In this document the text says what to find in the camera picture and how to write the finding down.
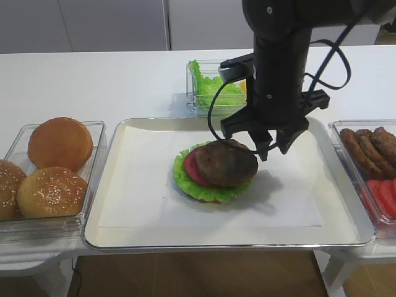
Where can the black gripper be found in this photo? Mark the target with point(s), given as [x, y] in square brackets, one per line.
[275, 100]

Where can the brown meat patty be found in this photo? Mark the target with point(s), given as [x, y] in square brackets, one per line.
[350, 141]
[364, 138]
[225, 165]
[384, 142]

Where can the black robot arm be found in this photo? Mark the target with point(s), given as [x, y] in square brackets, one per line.
[274, 20]

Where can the yellow cheese slices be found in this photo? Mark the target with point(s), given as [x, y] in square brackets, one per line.
[243, 86]

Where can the green lettuce pile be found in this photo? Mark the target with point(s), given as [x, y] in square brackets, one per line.
[205, 82]

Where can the clear lettuce cheese container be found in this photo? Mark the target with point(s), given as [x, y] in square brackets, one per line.
[201, 111]

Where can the green lettuce leaf on burger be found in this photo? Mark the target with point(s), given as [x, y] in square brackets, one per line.
[197, 191]

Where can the red tomato slice on burger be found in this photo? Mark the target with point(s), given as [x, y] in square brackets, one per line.
[192, 170]

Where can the red tomato slice middle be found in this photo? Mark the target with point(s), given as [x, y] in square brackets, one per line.
[387, 197]

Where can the red tomato slice right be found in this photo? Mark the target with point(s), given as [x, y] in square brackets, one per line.
[393, 188]

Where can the red tomato slice left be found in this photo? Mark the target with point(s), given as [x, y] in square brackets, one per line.
[374, 186]

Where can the white paper sheet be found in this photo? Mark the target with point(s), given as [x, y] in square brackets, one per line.
[143, 192]

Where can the clear patty tomato container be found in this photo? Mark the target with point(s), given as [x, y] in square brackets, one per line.
[385, 226]

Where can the plain brown bun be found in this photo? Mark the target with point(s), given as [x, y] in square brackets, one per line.
[63, 142]

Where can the sesame bun front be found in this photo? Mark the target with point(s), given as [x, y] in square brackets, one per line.
[51, 192]

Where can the clear bun container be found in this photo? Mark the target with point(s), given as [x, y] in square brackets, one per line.
[54, 227]

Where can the sesame bun left edge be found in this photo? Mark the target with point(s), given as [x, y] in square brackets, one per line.
[11, 178]

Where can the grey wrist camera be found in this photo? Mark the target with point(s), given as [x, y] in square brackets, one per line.
[236, 69]

